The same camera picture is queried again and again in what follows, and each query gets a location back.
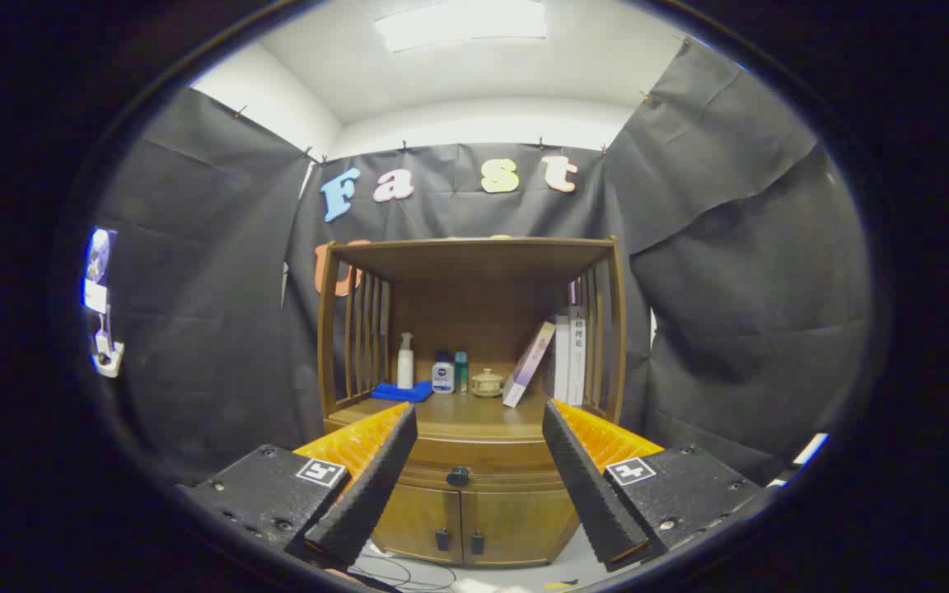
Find wooden countertop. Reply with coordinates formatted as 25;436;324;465
328;383;611;443

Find plain white book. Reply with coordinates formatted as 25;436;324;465
554;313;572;403

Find blue folded cloth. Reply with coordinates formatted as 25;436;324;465
371;381;434;404

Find wooden drawer with black knob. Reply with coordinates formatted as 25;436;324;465
392;437;566;493

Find white shelf unit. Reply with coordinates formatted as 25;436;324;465
792;432;830;468

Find wooden cabinet door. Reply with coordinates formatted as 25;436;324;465
462;488;581;567
372;482;464;565

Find blue white printed board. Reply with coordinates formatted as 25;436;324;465
83;227;119;314

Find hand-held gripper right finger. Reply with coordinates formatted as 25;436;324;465
542;399;764;572

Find black floor cables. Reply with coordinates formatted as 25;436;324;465
355;552;455;591

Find purple and white book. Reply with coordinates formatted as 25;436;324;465
503;321;557;409

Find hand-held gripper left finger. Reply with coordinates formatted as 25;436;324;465
176;402;418;571

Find brown wooden cabinet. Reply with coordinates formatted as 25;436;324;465
316;236;629;567

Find beige lidded teacup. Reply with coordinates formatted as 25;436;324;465
470;367;506;399

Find white book black lettering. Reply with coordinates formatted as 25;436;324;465
568;306;587;406

